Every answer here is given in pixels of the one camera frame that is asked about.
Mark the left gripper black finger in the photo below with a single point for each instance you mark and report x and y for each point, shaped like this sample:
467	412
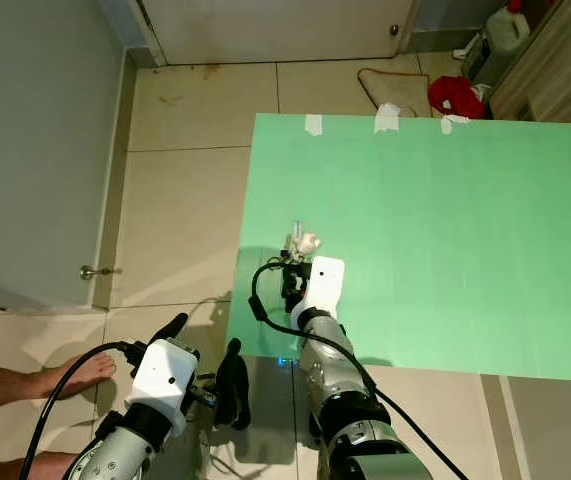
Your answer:
233	385
170	330

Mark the metal door stop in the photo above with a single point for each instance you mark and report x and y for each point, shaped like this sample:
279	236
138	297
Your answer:
88	272

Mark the white tape piece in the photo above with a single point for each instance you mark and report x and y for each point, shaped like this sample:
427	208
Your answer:
455	123
388	120
314	124

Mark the green-topped wooden table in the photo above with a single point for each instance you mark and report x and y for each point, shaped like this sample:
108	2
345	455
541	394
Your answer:
445	250

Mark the person's bare leg and foot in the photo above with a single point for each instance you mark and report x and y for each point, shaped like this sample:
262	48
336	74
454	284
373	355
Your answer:
25	470
15	385

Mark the beige floor mat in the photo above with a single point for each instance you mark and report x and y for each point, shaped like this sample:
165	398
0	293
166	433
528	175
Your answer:
385	90

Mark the red bag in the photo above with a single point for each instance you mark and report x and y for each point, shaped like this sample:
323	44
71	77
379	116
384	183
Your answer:
455	97

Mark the grey door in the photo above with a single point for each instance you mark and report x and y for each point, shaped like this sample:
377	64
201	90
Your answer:
35	150

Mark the white door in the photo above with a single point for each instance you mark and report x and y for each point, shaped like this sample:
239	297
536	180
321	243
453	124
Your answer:
275	30

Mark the wooden cabinet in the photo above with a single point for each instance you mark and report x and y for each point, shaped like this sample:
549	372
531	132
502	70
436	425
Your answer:
555	80

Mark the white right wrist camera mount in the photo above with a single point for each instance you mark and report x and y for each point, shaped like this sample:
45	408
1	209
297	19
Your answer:
325	282

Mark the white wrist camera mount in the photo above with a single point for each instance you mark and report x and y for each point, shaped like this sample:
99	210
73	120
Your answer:
165	375
325	282

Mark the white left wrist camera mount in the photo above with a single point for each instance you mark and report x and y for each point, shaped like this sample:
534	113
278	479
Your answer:
165	375

